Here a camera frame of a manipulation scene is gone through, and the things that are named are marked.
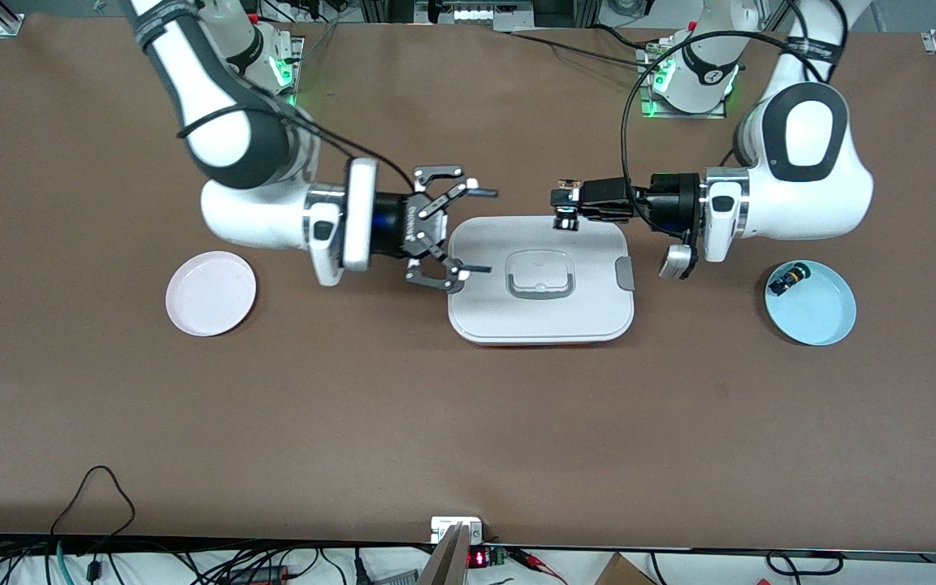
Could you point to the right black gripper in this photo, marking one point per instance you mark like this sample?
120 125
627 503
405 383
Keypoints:
391 225

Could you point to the brown cardboard piece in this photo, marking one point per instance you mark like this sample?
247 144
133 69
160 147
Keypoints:
622 573

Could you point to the white socket box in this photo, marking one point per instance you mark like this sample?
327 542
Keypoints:
435 528

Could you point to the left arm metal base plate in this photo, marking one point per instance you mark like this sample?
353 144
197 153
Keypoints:
651 112

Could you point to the metal frame with lights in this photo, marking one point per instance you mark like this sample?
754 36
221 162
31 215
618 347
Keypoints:
476 12

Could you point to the black power adapter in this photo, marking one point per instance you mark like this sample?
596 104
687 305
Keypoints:
261 574

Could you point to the light blue round plate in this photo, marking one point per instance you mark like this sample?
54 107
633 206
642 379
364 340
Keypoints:
817 313

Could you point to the red LED display module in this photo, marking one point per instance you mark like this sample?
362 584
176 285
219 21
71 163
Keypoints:
476 559

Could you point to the whitish pink round plate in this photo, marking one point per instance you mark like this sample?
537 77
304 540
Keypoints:
212 301

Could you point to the red and black clip leads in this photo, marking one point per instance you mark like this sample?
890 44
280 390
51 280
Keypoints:
537 563

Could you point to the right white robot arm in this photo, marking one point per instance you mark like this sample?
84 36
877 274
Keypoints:
257 215

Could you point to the aluminium profile bar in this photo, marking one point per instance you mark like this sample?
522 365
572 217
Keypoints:
445 565

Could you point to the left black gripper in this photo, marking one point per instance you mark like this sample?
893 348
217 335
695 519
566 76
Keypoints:
668 203

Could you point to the small black blue object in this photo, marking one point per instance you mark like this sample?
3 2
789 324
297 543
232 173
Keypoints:
785 282

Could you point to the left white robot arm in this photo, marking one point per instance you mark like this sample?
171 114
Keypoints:
801 195

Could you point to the white box with grey clips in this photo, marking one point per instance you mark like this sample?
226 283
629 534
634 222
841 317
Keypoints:
541 317

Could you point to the orange switch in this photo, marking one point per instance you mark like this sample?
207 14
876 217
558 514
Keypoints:
568 223

